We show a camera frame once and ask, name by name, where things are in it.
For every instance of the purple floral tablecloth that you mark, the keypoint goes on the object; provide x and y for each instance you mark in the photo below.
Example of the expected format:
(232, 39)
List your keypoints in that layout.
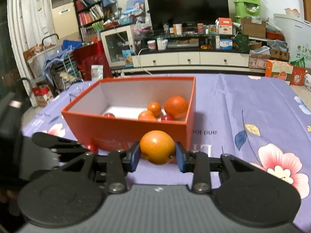
(259, 120)

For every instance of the small orange citrus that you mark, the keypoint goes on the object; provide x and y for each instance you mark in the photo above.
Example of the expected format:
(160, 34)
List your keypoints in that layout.
(147, 115)

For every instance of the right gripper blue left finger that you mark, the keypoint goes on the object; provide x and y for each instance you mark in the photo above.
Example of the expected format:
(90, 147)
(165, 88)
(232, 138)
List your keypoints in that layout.
(119, 163)

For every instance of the white tv cabinet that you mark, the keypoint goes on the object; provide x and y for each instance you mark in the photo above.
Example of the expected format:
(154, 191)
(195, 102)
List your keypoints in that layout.
(189, 57)

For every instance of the white curtain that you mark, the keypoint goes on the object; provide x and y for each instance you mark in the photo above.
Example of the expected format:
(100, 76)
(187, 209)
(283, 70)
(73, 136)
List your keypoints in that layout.
(29, 21)

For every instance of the orange fruit carton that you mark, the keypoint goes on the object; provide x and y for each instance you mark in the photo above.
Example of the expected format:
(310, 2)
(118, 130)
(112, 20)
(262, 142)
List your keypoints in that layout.
(292, 75)

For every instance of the white refrigerator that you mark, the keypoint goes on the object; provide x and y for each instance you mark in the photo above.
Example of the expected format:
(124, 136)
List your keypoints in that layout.
(297, 34)

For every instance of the white air conditioner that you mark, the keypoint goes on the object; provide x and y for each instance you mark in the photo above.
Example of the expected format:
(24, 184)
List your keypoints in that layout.
(64, 20)

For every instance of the black flat television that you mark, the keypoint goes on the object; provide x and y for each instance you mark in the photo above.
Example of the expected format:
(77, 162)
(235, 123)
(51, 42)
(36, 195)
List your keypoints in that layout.
(186, 11)

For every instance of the small mandarin orange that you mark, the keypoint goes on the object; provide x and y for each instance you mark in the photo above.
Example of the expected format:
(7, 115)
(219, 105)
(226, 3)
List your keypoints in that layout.
(155, 108)

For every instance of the large orange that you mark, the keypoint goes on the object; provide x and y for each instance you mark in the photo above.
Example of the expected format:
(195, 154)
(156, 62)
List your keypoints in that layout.
(157, 147)
(176, 107)

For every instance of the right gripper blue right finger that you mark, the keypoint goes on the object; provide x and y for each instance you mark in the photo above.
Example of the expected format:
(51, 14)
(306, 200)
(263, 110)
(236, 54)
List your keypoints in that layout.
(198, 163)

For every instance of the black bookshelf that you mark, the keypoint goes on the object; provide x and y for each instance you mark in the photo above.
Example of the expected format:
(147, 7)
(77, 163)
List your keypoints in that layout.
(91, 15)

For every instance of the clear eyeglasses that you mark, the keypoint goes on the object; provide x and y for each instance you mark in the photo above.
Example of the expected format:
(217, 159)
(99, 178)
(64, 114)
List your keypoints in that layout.
(73, 95)

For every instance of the red gift bag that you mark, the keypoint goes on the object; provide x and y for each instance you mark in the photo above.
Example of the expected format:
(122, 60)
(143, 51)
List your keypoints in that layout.
(89, 55)

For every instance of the red cherry tomato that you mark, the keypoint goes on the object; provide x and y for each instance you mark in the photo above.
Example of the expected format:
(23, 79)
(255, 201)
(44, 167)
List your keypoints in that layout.
(109, 115)
(91, 147)
(167, 118)

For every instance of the white glass cabinet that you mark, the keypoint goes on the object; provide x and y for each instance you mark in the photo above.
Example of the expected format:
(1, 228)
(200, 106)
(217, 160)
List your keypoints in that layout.
(118, 44)

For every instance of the orange cardboard box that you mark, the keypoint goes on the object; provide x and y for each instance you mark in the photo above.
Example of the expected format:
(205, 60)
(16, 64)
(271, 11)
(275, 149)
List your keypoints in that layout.
(126, 98)

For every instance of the green stacked storage rack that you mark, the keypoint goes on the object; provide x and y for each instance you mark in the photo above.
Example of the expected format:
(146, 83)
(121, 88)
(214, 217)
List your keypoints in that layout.
(247, 8)

